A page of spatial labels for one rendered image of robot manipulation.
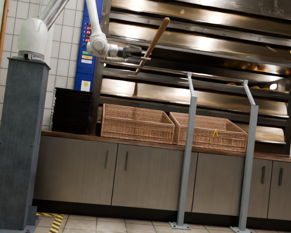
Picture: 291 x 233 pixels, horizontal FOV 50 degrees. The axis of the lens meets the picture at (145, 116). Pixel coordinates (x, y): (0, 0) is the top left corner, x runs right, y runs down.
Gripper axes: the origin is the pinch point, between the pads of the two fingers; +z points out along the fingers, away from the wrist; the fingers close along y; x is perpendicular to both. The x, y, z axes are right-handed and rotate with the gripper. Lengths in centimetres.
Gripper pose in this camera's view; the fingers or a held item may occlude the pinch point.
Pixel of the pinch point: (146, 55)
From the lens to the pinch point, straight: 225.0
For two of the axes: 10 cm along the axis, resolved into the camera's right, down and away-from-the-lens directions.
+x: 1.2, -0.2, -9.9
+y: -1.2, 9.9, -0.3
